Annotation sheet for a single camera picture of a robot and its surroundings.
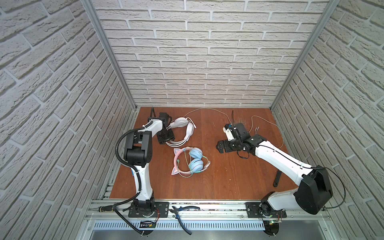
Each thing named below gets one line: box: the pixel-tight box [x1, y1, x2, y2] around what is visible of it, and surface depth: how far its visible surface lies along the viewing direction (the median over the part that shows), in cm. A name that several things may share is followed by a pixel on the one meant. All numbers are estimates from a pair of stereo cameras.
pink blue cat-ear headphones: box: [171, 146, 204, 175], surface depth 86 cm
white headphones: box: [165, 117, 197, 148], surface depth 99 cm
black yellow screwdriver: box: [98, 205, 114, 212], surface depth 74 cm
